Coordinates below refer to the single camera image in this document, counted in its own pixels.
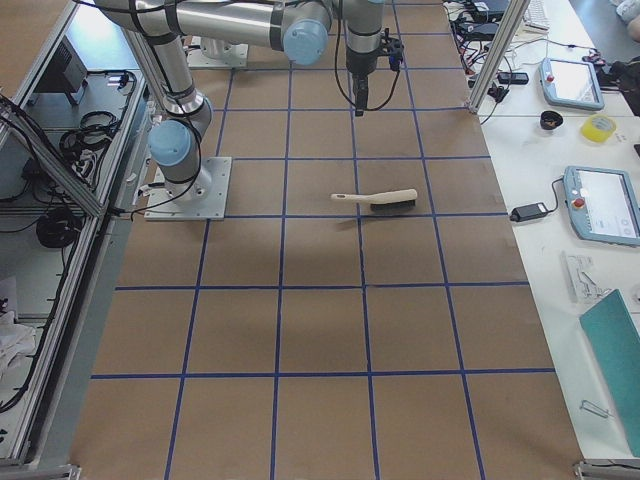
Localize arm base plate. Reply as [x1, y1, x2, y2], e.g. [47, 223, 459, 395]
[144, 157, 232, 221]
[184, 37, 249, 70]

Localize beige hand brush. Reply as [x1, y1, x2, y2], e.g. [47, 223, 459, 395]
[330, 189, 418, 213]

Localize teal board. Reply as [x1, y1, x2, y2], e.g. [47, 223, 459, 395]
[579, 290, 639, 457]

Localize aluminium frame post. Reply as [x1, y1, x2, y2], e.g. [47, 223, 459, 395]
[467, 0, 529, 114]

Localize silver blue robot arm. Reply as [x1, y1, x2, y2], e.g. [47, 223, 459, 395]
[89, 1, 404, 203]

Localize white crumpled cloth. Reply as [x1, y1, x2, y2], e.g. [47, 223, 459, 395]
[0, 277, 37, 391]

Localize upper teach pendant tablet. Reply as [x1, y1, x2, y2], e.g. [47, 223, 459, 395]
[539, 57, 605, 111]

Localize yellow tape roll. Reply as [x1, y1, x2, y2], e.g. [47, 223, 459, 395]
[580, 114, 617, 144]

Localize black power adapter brick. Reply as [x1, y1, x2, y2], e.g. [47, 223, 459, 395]
[509, 202, 550, 223]

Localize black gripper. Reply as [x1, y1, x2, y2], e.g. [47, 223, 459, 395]
[346, 28, 404, 117]

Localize teach pendant tablet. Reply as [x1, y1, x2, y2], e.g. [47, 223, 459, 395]
[539, 57, 605, 111]
[563, 166, 639, 247]

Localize lower teach pendant tablet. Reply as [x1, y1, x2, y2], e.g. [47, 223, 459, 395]
[563, 166, 639, 247]

